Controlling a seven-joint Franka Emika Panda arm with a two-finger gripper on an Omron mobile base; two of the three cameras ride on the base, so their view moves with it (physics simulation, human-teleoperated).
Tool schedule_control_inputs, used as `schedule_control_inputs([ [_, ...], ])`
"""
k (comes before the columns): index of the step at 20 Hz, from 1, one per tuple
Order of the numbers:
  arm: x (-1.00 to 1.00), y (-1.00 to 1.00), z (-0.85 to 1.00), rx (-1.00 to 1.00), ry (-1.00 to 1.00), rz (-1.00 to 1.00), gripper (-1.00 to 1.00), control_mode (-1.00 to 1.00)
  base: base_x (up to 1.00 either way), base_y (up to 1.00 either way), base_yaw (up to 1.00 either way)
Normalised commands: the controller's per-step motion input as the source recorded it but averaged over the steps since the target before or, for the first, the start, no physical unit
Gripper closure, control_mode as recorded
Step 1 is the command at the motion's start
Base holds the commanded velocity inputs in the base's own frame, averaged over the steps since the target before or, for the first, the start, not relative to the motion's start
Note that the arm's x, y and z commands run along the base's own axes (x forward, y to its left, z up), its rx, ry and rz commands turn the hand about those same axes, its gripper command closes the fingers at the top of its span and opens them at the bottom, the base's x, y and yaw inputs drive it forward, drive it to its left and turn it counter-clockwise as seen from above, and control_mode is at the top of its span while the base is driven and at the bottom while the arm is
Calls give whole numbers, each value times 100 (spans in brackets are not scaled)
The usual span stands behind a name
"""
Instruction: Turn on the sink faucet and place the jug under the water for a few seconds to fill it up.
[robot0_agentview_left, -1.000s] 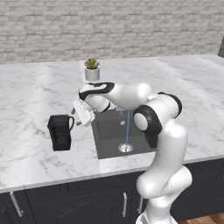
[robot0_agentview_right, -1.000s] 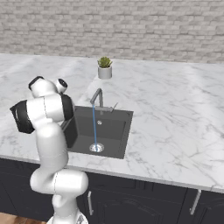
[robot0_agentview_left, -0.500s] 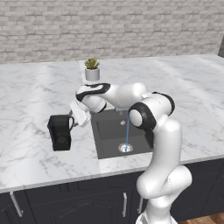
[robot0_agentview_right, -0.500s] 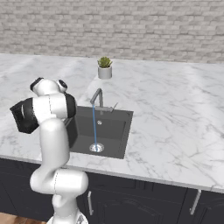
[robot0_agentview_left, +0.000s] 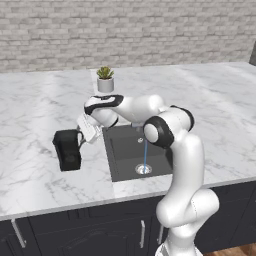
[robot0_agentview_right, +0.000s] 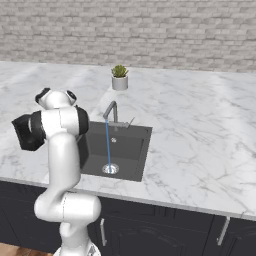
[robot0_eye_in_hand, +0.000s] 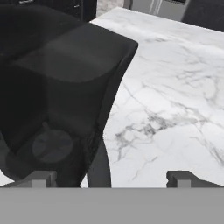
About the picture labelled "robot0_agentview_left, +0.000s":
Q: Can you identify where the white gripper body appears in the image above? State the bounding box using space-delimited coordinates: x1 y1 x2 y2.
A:
76 113 103 145

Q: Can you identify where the black jug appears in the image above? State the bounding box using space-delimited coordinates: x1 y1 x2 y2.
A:
52 128 85 173

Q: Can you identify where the dark sink basin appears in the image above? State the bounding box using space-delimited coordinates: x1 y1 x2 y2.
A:
101 123 175 183

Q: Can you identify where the blue water stream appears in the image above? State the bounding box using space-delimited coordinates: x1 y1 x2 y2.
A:
143 139 149 168

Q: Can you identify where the green plant in white pot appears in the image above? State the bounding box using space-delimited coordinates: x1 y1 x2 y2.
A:
96 65 116 94

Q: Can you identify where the dark cupboard door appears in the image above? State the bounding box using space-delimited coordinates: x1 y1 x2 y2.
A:
27 197 155 256
0 218 34 256
151 180 256 255

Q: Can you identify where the dark appliance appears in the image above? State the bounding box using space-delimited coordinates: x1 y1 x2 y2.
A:
248 40 256 66

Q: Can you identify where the silver cupboard handle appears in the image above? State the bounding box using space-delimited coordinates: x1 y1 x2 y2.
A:
139 219 147 250
10 218 27 249

